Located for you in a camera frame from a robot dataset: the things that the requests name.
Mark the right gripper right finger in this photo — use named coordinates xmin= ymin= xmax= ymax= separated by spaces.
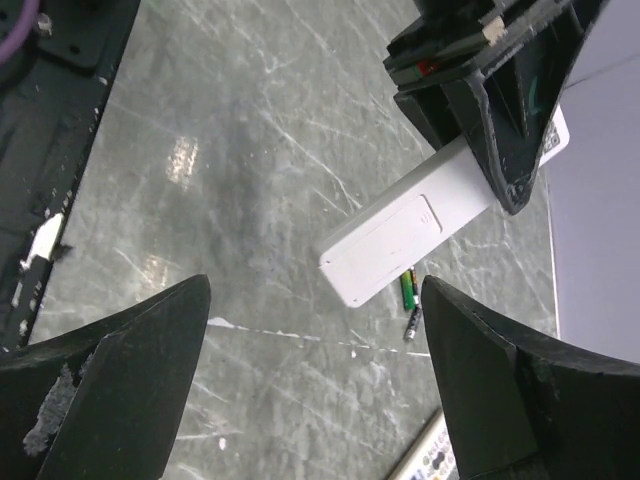
xmin=421 ymin=275 xmax=639 ymax=479

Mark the plain white remote control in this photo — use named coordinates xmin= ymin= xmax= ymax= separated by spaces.
xmin=318 ymin=101 xmax=572 ymax=309

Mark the green gold AAA battery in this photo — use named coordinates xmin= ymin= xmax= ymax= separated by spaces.
xmin=400 ymin=268 xmax=419 ymax=311

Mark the white remote with buttons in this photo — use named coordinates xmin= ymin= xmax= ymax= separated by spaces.
xmin=388 ymin=409 xmax=457 ymax=480

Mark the black base bar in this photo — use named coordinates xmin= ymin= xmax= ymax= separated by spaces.
xmin=1 ymin=1 xmax=139 ymax=353

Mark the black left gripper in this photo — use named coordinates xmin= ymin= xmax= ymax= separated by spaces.
xmin=384 ymin=0 xmax=608 ymax=215

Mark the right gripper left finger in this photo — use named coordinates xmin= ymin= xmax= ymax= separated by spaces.
xmin=1 ymin=274 xmax=211 ymax=479

